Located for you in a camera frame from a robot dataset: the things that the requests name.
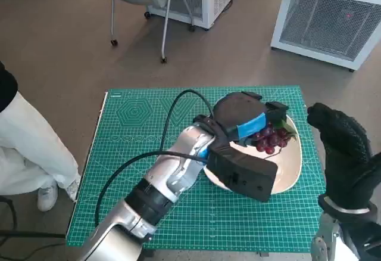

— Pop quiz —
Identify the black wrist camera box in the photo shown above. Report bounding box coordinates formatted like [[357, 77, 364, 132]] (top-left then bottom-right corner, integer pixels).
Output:
[[341, 220, 381, 261], [207, 139, 279, 204]]

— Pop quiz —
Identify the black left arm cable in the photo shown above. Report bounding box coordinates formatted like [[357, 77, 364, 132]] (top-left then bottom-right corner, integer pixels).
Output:
[[94, 89, 216, 229]]

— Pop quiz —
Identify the black floor cable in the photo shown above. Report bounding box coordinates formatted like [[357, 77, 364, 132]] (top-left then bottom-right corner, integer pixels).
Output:
[[0, 194, 68, 261]]

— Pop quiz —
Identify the white cabinet with mesh panel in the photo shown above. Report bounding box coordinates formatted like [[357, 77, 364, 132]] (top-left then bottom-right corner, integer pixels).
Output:
[[270, 0, 381, 73]]

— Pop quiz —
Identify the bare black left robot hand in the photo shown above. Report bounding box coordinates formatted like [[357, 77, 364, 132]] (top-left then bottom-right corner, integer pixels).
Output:
[[193, 91, 290, 149]]

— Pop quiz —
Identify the purple toy grape bunch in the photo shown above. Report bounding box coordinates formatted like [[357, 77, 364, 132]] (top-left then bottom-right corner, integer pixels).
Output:
[[251, 119, 299, 155]]

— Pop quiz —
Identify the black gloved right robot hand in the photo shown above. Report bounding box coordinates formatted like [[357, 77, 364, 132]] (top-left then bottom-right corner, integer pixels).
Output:
[[306, 102, 381, 212]]

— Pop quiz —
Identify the green cutting mat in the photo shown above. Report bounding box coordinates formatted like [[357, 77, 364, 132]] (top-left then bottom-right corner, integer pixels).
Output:
[[65, 85, 329, 253]]

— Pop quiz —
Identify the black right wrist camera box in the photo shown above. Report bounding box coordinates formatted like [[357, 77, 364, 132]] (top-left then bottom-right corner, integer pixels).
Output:
[[341, 220, 381, 261]]

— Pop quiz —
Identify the white square plate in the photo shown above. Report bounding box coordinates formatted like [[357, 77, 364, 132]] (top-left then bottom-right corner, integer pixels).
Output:
[[203, 114, 303, 195]]

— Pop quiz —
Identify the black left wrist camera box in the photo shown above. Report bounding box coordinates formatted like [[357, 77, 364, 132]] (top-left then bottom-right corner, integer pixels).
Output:
[[207, 139, 279, 204]]

